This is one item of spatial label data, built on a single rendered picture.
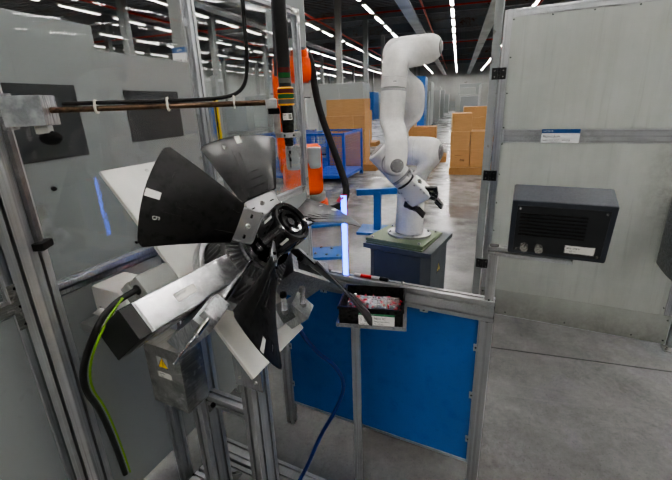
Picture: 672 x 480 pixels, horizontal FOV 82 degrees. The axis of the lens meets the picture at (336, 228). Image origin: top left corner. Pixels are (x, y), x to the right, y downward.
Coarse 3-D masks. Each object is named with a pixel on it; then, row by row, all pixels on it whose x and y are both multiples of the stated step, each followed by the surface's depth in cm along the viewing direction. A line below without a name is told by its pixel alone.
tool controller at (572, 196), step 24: (528, 192) 115; (552, 192) 113; (576, 192) 111; (600, 192) 109; (528, 216) 113; (552, 216) 110; (576, 216) 107; (600, 216) 104; (528, 240) 117; (552, 240) 114; (576, 240) 111; (600, 240) 108
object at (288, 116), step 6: (282, 108) 102; (288, 108) 102; (282, 114) 102; (288, 114) 102; (282, 120) 103; (288, 120) 102; (282, 126) 104; (288, 126) 103; (288, 132) 104; (288, 138) 104; (288, 144) 105
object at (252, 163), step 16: (208, 144) 114; (240, 144) 116; (256, 144) 117; (272, 144) 119; (224, 160) 112; (240, 160) 113; (256, 160) 113; (272, 160) 114; (224, 176) 110; (240, 176) 111; (256, 176) 110; (272, 176) 111; (240, 192) 109; (256, 192) 108
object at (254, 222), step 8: (248, 208) 97; (248, 216) 98; (256, 216) 99; (240, 224) 97; (256, 224) 100; (240, 232) 98; (248, 232) 99; (256, 232) 101; (240, 240) 98; (248, 240) 100
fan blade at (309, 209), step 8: (312, 200) 137; (304, 208) 128; (312, 208) 129; (320, 208) 130; (328, 208) 133; (304, 216) 118; (312, 216) 119; (320, 216) 120; (328, 216) 123; (336, 216) 126; (344, 216) 130; (352, 224) 125
